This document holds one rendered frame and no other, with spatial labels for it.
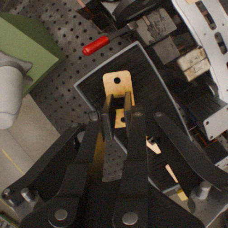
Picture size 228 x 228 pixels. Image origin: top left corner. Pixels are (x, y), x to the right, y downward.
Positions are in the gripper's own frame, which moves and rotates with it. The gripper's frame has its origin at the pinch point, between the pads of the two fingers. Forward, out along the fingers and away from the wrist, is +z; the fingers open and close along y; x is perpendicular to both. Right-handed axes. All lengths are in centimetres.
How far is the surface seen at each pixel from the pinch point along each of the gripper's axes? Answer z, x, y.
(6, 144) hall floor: 125, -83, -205
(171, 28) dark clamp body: 17.7, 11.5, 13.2
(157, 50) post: 15.6, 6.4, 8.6
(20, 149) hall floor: 125, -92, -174
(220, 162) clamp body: 19, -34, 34
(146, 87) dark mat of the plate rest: 9.4, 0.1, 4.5
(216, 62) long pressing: 25.4, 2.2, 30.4
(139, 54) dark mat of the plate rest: 9.4, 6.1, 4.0
